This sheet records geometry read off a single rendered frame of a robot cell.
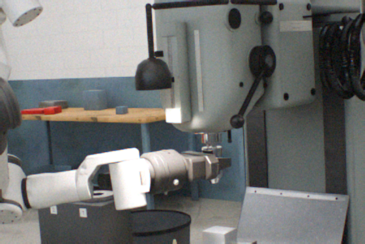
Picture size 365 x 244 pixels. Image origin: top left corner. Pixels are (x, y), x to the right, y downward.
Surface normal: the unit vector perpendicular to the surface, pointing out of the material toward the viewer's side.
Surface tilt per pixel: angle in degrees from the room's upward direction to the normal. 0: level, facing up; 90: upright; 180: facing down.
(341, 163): 90
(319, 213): 63
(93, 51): 90
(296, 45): 90
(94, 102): 90
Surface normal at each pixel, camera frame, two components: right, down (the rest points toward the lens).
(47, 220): -0.54, 0.12
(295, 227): -0.58, -0.35
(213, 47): 0.01, 0.11
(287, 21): 0.78, 0.02
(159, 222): -0.33, 0.06
